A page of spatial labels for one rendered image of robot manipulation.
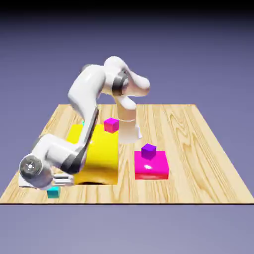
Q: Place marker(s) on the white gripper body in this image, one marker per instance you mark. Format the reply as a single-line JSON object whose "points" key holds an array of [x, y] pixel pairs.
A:
{"points": [[64, 179]]}

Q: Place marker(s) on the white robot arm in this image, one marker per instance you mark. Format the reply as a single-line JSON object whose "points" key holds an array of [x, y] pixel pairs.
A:
{"points": [[87, 89]]}

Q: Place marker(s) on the small magenta cube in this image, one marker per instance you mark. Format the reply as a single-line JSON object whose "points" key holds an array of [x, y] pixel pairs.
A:
{"points": [[111, 125]]}

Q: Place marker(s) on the small purple cube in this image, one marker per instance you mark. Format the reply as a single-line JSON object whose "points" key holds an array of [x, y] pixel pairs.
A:
{"points": [[148, 151]]}

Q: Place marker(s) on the large yellow box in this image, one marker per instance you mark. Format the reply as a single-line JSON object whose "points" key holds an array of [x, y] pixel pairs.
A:
{"points": [[103, 152]]}

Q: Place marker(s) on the large pink box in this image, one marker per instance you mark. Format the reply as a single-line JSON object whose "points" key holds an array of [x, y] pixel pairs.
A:
{"points": [[151, 166]]}

